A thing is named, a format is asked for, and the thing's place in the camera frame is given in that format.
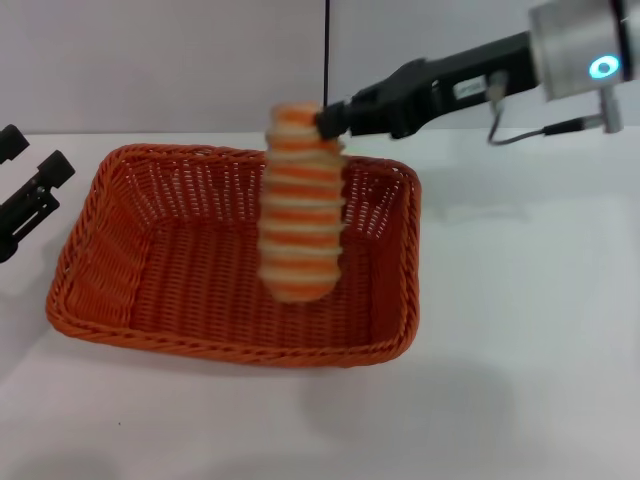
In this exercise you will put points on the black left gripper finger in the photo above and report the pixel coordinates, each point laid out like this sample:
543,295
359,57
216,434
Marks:
35,197
12,141

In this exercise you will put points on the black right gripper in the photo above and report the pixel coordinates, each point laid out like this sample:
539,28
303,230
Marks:
450,87

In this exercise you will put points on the orange striped bread loaf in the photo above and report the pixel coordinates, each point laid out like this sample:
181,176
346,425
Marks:
302,220

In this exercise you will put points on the orange woven plastic basket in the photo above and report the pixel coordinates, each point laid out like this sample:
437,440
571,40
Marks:
225,280

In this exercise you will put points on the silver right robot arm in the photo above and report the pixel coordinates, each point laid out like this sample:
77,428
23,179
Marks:
575,47

